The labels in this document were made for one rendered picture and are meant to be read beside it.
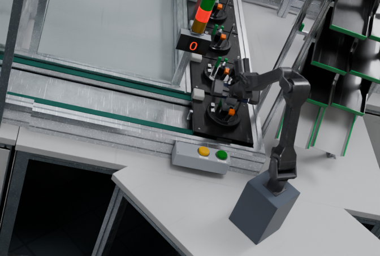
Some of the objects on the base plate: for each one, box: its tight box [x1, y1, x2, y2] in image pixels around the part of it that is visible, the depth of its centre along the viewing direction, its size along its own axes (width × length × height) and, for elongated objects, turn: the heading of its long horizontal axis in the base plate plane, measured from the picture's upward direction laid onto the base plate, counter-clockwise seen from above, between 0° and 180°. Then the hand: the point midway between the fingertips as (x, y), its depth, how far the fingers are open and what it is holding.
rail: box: [28, 102, 266, 176], centre depth 265 cm, size 6×89×11 cm, turn 72°
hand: (231, 94), depth 273 cm, fingers closed on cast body, 4 cm apart
